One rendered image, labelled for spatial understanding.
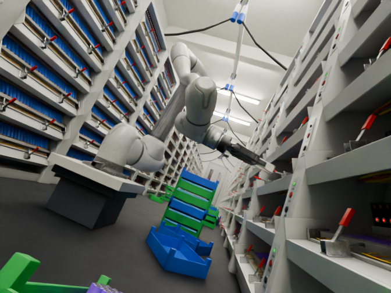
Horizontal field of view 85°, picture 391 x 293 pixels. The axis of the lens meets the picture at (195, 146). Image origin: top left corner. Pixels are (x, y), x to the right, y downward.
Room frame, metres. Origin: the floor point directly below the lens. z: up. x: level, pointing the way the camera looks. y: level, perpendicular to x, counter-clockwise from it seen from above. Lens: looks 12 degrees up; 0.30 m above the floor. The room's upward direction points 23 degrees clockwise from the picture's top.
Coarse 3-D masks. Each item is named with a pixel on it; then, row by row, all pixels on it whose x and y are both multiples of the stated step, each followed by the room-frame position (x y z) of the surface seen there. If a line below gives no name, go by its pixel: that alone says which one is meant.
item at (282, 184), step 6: (294, 162) 0.65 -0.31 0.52; (294, 168) 0.65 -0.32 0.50; (258, 180) 1.24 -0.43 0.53; (276, 180) 0.83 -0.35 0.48; (282, 180) 0.76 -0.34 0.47; (288, 180) 0.70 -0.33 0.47; (258, 186) 1.24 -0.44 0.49; (264, 186) 1.05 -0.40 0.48; (270, 186) 0.94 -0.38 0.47; (276, 186) 0.84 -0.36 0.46; (282, 186) 0.76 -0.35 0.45; (288, 186) 0.70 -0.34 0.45; (258, 192) 1.19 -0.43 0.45; (264, 192) 1.05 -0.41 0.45; (270, 192) 0.94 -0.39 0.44; (282, 192) 1.09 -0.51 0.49
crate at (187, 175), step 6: (180, 174) 1.67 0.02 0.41; (186, 174) 1.67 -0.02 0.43; (192, 174) 1.67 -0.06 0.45; (192, 180) 1.67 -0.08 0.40; (198, 180) 1.66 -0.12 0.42; (204, 180) 1.66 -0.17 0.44; (216, 180) 1.66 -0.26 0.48; (204, 186) 1.68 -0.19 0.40; (210, 186) 1.66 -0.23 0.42; (216, 186) 1.66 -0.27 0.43
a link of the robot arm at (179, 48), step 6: (180, 42) 1.08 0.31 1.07; (174, 48) 1.05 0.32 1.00; (180, 48) 1.04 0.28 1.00; (186, 48) 1.06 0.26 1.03; (174, 54) 1.04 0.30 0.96; (180, 54) 1.02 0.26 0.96; (186, 54) 1.03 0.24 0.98; (192, 54) 1.09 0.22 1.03; (192, 60) 1.09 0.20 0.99; (192, 66) 1.11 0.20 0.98
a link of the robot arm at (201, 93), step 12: (180, 60) 1.01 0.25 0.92; (180, 72) 0.99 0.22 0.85; (192, 84) 0.67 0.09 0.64; (204, 84) 0.65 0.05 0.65; (192, 96) 0.68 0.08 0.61; (204, 96) 0.66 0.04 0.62; (216, 96) 0.69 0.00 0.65; (192, 108) 0.71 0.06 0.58; (204, 108) 0.70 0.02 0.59; (192, 120) 0.77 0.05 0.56; (204, 120) 0.76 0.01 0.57
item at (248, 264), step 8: (240, 248) 1.24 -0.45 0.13; (248, 248) 1.06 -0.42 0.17; (256, 248) 1.22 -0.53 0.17; (264, 248) 1.22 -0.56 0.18; (240, 256) 1.07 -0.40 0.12; (248, 256) 1.18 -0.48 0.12; (256, 256) 1.07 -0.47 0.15; (264, 256) 1.09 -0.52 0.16; (240, 264) 1.03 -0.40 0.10; (248, 264) 1.03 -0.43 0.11; (256, 264) 0.99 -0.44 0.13; (264, 264) 0.97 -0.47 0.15; (240, 272) 0.99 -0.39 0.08; (248, 272) 0.92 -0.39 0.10; (256, 272) 0.80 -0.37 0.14; (248, 280) 0.81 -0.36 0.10; (256, 280) 0.79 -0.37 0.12; (248, 288) 0.76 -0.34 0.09; (256, 288) 0.65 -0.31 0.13
